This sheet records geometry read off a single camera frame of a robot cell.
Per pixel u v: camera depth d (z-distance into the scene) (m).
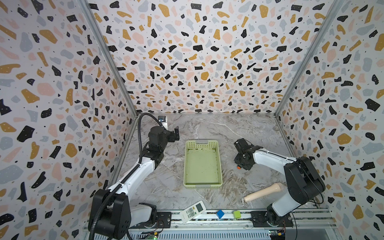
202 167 0.93
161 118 0.71
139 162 0.54
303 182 0.46
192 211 0.76
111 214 0.39
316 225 0.75
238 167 0.90
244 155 0.69
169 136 0.73
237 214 0.76
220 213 0.75
